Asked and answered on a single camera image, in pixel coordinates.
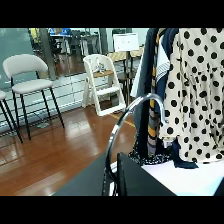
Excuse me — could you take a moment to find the white striped garment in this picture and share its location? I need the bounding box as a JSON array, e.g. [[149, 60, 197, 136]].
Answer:
[[155, 34, 172, 83]]

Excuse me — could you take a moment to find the white sign on stand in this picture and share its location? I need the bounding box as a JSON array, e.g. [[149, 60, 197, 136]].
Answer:
[[113, 32, 140, 105]]

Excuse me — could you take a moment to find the black white-dotted garment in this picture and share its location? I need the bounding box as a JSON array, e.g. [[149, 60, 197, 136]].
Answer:
[[128, 141, 174, 167]]

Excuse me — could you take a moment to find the cream black-dotted garment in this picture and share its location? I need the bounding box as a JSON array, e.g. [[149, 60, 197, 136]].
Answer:
[[159, 28, 224, 164]]

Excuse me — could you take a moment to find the yellow grey striped garment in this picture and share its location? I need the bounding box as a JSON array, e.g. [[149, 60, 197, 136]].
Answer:
[[146, 29, 168, 158]]

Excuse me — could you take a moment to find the white high chair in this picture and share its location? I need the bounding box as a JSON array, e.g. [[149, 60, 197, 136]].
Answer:
[[82, 53, 127, 117]]

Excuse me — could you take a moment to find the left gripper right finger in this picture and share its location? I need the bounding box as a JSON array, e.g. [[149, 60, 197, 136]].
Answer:
[[116, 152, 176, 197]]

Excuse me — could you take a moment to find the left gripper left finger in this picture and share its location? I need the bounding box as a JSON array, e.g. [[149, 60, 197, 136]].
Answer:
[[53, 153, 108, 197]]

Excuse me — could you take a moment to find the white chair with black legs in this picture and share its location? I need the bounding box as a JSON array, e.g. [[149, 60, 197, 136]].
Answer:
[[2, 53, 66, 141], [0, 89, 24, 144]]

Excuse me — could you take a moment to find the blue garment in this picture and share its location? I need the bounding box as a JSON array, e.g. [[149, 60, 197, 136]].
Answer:
[[161, 28, 201, 170]]

